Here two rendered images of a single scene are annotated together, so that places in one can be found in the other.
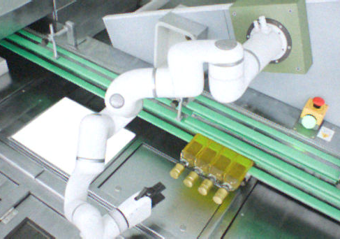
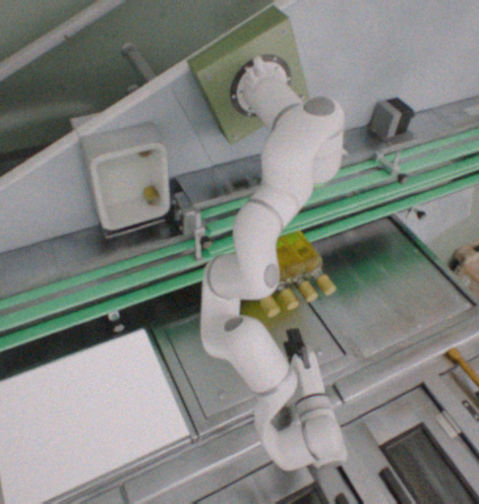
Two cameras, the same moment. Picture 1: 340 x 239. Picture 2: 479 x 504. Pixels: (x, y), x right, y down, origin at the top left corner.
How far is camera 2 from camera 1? 0.87 m
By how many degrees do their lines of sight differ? 41
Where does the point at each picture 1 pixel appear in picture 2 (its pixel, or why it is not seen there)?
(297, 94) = not seen: hidden behind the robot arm
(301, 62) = (303, 88)
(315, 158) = (357, 176)
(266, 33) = (271, 76)
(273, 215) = (334, 264)
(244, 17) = (221, 74)
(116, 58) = (18, 266)
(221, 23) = (170, 104)
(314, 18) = not seen: hidden behind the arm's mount
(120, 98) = (272, 268)
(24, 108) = not seen: outside the picture
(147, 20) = (40, 174)
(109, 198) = (233, 410)
